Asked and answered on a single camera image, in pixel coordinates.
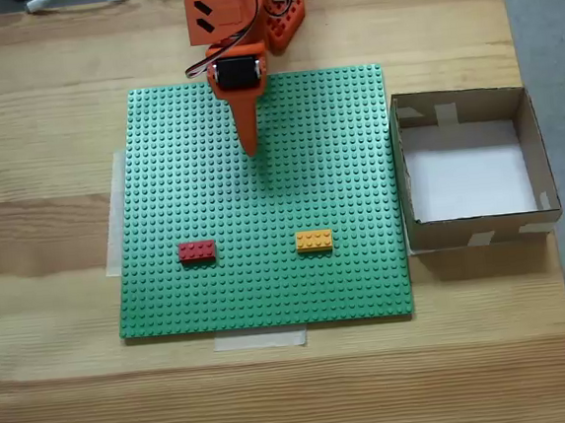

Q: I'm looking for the open cardboard box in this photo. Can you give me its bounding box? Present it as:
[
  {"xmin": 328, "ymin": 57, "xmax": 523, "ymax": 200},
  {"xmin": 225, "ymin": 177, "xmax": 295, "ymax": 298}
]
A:
[{"xmin": 387, "ymin": 79, "xmax": 565, "ymax": 258}]

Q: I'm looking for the green lego baseplate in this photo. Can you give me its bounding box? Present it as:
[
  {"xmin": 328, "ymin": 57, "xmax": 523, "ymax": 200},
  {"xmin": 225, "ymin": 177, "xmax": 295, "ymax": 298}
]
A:
[{"xmin": 97, "ymin": 61, "xmax": 416, "ymax": 342}]

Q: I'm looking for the long masking tape strip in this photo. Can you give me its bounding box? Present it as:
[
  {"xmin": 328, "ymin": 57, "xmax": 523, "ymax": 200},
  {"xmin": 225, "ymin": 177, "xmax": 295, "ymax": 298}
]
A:
[{"xmin": 94, "ymin": 148, "xmax": 139, "ymax": 279}]

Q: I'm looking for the white plastic object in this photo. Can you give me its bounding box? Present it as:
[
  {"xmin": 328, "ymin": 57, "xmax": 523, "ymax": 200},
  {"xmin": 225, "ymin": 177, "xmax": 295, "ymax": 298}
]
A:
[{"xmin": 25, "ymin": 0, "xmax": 133, "ymax": 15}]

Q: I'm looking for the yellow lego block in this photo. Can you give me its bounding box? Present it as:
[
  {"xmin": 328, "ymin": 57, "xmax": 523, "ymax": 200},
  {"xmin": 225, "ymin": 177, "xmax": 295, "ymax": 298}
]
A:
[{"xmin": 294, "ymin": 228, "xmax": 335, "ymax": 256}]

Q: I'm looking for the red lego block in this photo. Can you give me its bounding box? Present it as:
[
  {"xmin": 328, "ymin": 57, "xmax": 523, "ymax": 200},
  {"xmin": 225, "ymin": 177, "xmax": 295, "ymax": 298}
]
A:
[{"xmin": 177, "ymin": 238, "xmax": 220, "ymax": 267}]

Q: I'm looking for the white paper box lining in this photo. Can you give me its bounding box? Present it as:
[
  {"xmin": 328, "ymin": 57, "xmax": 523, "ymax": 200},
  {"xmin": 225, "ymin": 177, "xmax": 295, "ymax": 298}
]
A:
[{"xmin": 397, "ymin": 114, "xmax": 542, "ymax": 226}]

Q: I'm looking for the short masking tape strip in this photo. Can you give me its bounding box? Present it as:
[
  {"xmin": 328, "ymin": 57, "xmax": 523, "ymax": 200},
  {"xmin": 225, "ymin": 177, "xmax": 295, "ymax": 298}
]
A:
[{"xmin": 212, "ymin": 325, "xmax": 309, "ymax": 355}]

